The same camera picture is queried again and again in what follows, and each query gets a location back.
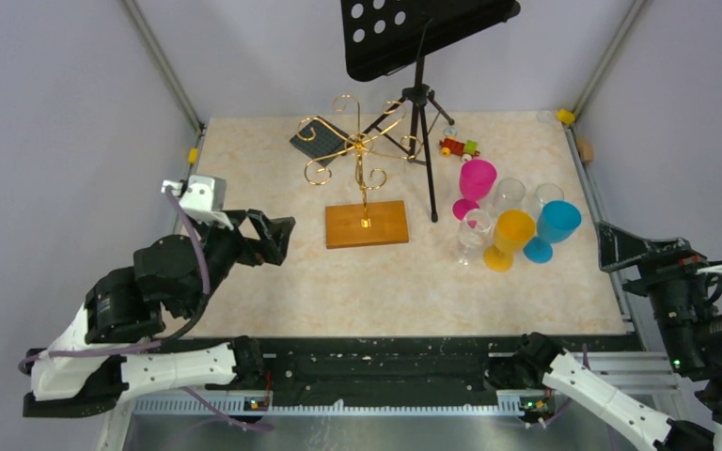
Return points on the yellow plastic wine glass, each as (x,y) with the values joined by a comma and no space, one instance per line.
(512,231)

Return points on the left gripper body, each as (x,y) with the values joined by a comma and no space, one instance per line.
(240,247)

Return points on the yellow corner clip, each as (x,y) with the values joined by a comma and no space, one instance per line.
(565,117)

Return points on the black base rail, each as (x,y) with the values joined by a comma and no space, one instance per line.
(380,372)

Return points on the clear front wine glass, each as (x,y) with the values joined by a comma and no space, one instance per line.
(508,195)

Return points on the clear back wine glass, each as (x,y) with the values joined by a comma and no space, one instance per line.
(474,230)

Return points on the black music stand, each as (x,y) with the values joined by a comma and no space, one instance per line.
(382,37)

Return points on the brown wooden block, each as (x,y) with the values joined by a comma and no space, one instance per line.
(585,149)

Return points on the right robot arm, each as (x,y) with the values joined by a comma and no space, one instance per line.
(682,286)

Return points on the colourful toy train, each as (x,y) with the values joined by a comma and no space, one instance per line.
(465,150)

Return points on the gold wine glass rack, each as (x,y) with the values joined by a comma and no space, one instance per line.
(367,223)

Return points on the pink plastic wine glass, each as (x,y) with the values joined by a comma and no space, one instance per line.
(477,178)

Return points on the clear wine glass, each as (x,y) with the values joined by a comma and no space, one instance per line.
(508,195)
(474,230)
(541,196)

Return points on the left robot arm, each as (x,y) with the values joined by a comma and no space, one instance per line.
(129,338)

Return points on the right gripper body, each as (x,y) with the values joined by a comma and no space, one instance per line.
(673,272)

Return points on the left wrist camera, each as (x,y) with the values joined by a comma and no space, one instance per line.
(200,198)

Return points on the black mesh pad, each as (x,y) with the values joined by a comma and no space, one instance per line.
(320,140)

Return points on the blue plastic wine glass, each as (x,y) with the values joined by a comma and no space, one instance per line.
(558,220)

